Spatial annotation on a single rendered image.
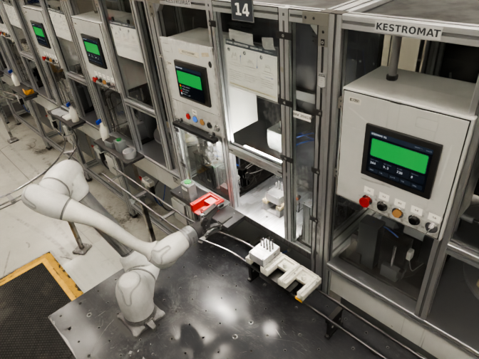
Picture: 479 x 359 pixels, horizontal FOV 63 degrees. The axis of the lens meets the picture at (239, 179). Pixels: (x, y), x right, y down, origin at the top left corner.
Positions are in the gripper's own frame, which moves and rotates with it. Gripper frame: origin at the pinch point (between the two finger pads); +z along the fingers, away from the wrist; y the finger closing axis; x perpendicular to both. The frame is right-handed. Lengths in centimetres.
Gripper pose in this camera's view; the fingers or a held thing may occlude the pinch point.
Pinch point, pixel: (225, 211)
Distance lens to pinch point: 190.9
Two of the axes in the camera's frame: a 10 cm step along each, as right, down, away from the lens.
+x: -6.9, -3.6, 6.2
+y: -0.9, -8.2, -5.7
